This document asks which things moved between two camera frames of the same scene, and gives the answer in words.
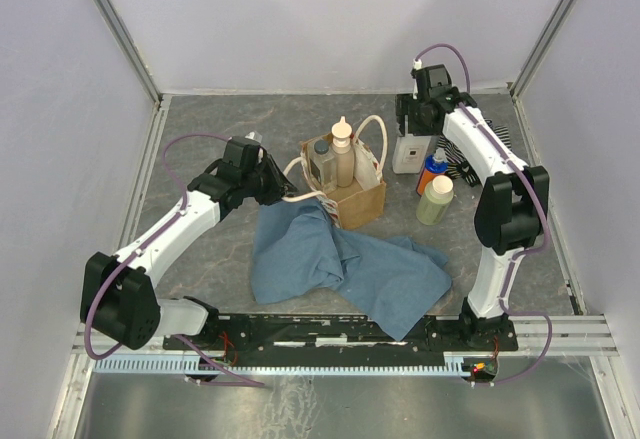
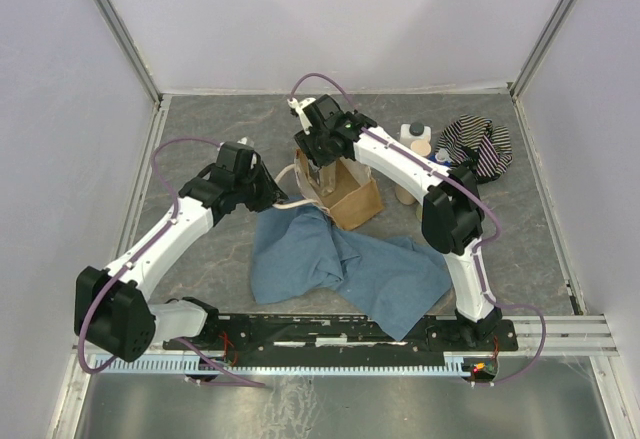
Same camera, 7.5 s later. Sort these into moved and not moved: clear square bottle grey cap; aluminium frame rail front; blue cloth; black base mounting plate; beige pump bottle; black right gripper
Moved: black right gripper; beige pump bottle
Not moved: clear square bottle grey cap; aluminium frame rail front; blue cloth; black base mounting plate
